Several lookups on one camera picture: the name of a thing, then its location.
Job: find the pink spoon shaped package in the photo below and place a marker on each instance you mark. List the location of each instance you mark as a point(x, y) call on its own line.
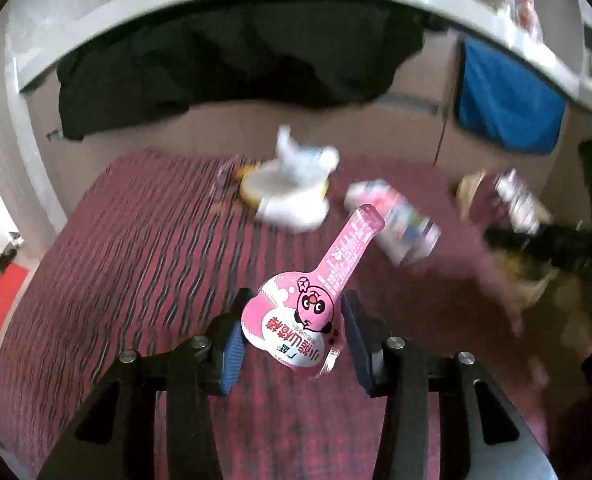
point(296, 316)

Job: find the blue towel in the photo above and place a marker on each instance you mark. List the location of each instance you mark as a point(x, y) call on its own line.
point(501, 102)

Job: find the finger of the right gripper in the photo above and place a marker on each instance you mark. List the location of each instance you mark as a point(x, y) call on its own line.
point(565, 248)

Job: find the white tissue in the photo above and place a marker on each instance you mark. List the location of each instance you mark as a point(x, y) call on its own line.
point(302, 164)

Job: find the plaid red tablecloth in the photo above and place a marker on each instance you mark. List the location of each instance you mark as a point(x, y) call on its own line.
point(160, 244)

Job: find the trash bin with yellow bag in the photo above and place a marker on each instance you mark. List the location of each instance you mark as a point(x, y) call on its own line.
point(478, 202)

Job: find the pink tissue pack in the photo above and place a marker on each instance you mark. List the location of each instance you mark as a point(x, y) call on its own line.
point(408, 235)

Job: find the black cloth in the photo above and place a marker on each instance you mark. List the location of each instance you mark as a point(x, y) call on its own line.
point(314, 54)

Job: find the silver foil wrapper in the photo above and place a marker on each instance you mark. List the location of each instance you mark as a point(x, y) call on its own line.
point(526, 213)

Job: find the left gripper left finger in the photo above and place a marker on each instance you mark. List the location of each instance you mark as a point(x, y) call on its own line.
point(112, 435)

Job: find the red drink bottle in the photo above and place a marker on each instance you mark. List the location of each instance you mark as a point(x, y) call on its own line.
point(528, 19)

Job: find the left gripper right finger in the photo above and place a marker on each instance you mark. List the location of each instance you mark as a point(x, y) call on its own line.
point(481, 433)

